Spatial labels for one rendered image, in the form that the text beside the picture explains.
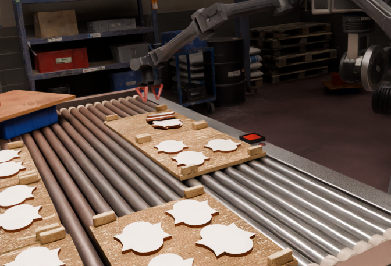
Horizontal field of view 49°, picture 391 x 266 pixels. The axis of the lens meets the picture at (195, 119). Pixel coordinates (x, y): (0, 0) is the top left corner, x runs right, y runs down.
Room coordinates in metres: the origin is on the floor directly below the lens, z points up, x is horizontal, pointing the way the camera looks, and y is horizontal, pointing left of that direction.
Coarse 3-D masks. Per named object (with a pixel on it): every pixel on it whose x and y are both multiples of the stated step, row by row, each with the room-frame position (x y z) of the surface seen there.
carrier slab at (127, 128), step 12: (120, 120) 1.99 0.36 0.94; (132, 120) 1.97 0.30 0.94; (144, 120) 1.96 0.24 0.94; (192, 120) 1.90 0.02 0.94; (120, 132) 1.80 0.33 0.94; (132, 132) 1.78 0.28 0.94; (144, 132) 1.77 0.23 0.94; (156, 132) 1.76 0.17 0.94; (168, 132) 1.75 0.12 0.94; (180, 132) 1.73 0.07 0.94; (132, 144) 1.65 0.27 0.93
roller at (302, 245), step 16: (112, 112) 2.22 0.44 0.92; (208, 176) 1.29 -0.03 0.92; (224, 192) 1.17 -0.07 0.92; (240, 208) 1.08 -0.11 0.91; (256, 208) 1.05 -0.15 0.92; (272, 224) 0.97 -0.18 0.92; (288, 240) 0.90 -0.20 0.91; (304, 240) 0.88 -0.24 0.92; (304, 256) 0.85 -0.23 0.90; (320, 256) 0.82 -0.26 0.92
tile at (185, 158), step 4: (180, 152) 1.46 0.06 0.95; (184, 152) 1.46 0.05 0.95; (188, 152) 1.45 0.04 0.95; (192, 152) 1.45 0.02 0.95; (196, 152) 1.45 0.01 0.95; (200, 152) 1.45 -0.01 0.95; (180, 156) 1.43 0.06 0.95; (184, 156) 1.42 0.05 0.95; (188, 156) 1.42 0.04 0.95; (192, 156) 1.42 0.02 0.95; (196, 156) 1.41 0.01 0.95; (200, 156) 1.41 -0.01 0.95; (204, 156) 1.41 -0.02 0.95; (172, 160) 1.41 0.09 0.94; (176, 160) 1.39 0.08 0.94; (180, 160) 1.39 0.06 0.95; (184, 160) 1.38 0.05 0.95; (188, 160) 1.38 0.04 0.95; (192, 160) 1.38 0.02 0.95; (196, 160) 1.38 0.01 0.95; (200, 160) 1.37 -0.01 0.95; (204, 160) 1.38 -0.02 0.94; (208, 160) 1.39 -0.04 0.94; (180, 164) 1.36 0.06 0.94; (184, 164) 1.35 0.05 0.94; (188, 164) 1.34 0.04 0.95; (200, 164) 1.34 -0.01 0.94
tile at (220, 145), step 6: (210, 144) 1.52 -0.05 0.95; (216, 144) 1.52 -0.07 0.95; (222, 144) 1.51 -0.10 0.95; (228, 144) 1.51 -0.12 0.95; (234, 144) 1.50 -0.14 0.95; (240, 144) 1.51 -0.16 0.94; (216, 150) 1.46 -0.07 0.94; (222, 150) 1.45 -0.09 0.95; (228, 150) 1.45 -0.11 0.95; (234, 150) 1.46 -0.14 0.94
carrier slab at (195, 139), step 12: (192, 132) 1.72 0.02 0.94; (204, 132) 1.71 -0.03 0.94; (216, 132) 1.70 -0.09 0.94; (144, 144) 1.61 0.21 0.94; (156, 144) 1.60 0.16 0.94; (192, 144) 1.57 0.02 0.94; (204, 144) 1.56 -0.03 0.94; (156, 156) 1.47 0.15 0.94; (168, 156) 1.46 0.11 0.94; (216, 156) 1.43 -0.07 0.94; (228, 156) 1.42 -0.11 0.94; (240, 156) 1.41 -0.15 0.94; (252, 156) 1.40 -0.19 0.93; (264, 156) 1.43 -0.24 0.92; (168, 168) 1.35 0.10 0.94; (180, 168) 1.34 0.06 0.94; (204, 168) 1.32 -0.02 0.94; (216, 168) 1.33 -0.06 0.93; (180, 180) 1.27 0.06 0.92
